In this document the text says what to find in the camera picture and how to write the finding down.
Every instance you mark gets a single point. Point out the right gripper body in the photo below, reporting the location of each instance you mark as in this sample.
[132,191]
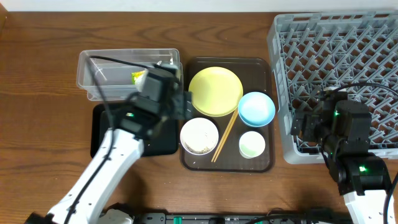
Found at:
[298,127]

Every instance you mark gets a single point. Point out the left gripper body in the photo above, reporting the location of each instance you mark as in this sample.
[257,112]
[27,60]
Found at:
[184,104]

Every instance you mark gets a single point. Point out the green snack wrapper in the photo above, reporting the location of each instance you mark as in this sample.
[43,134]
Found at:
[138,77]

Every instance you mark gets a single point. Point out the white bowl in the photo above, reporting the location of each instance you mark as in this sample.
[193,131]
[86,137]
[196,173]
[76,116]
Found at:
[199,136]

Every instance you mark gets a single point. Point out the light blue bowl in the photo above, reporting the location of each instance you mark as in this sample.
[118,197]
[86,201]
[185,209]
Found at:
[256,109]

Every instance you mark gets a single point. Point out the small pale green cup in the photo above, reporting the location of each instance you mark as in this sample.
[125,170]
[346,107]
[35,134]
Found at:
[251,144]

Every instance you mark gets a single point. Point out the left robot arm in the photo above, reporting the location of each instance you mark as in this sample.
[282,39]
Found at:
[139,119]

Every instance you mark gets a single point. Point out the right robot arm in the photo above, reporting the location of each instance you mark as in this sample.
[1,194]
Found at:
[342,131]

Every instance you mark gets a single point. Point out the grey dishwasher rack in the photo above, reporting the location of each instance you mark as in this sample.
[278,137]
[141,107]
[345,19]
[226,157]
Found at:
[312,51]

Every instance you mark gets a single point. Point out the black plastic tray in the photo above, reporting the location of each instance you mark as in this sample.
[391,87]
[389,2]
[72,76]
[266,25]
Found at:
[165,143]

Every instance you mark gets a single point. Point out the yellow plate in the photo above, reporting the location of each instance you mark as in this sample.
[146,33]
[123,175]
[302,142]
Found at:
[216,91]

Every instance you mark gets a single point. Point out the wooden chopstick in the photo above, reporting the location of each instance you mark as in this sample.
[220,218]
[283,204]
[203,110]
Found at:
[224,137]

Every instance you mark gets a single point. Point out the brown plastic serving tray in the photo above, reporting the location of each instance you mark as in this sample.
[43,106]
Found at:
[255,75]

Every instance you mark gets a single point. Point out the clear plastic bin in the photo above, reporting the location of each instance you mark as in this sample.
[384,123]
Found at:
[115,78]

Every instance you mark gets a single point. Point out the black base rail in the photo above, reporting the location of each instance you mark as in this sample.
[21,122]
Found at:
[282,218]

